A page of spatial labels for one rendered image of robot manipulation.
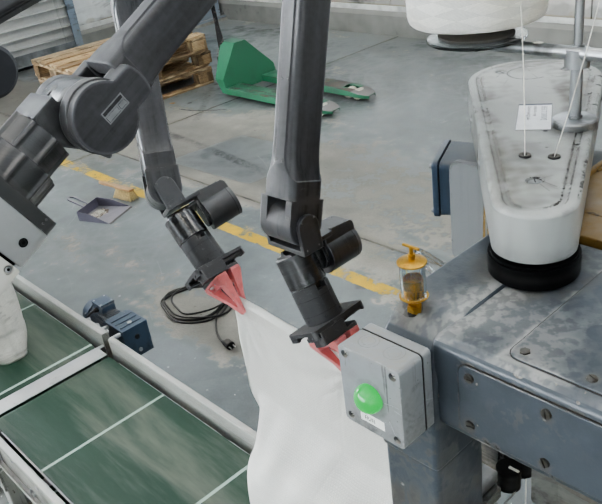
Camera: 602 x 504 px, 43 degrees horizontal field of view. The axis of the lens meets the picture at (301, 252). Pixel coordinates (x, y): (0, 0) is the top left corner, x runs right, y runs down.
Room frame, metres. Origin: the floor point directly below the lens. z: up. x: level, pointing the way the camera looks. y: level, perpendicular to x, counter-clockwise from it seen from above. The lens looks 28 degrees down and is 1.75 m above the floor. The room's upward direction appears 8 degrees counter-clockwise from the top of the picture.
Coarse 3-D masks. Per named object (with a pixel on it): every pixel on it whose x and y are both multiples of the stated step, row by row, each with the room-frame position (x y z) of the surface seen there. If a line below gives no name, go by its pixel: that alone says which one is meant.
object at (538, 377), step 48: (480, 240) 0.73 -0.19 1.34; (432, 288) 0.64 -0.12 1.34; (480, 288) 0.63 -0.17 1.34; (576, 288) 0.61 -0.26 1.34; (432, 336) 0.59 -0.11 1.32; (480, 336) 0.56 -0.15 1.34; (528, 336) 0.55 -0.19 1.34; (576, 336) 0.54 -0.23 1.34; (432, 384) 0.56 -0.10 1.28; (480, 384) 0.52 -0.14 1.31; (528, 384) 0.49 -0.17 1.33; (576, 384) 0.48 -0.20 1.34; (432, 432) 0.56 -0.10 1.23; (480, 432) 0.52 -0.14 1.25; (528, 432) 0.49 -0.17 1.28; (576, 432) 0.46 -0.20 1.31; (432, 480) 0.57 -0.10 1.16; (480, 480) 0.61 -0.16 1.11; (576, 480) 0.45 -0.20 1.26
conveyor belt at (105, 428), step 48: (96, 384) 1.89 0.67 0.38; (144, 384) 1.86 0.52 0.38; (48, 432) 1.70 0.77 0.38; (96, 432) 1.67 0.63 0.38; (144, 432) 1.64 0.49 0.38; (192, 432) 1.62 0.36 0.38; (96, 480) 1.48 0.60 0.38; (144, 480) 1.46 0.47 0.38; (192, 480) 1.44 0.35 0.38; (240, 480) 1.41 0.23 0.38
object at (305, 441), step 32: (256, 320) 1.08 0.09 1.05; (256, 352) 1.09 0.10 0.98; (288, 352) 1.01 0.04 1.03; (256, 384) 1.10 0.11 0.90; (288, 384) 1.02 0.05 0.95; (320, 384) 0.95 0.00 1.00; (288, 416) 1.03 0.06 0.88; (320, 416) 0.96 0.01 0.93; (256, 448) 1.03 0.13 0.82; (288, 448) 0.99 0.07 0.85; (320, 448) 0.95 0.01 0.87; (352, 448) 0.91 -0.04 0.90; (384, 448) 0.86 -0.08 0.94; (256, 480) 1.00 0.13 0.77; (288, 480) 0.94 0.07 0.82; (320, 480) 0.91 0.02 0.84; (352, 480) 0.88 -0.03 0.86; (384, 480) 0.86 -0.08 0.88
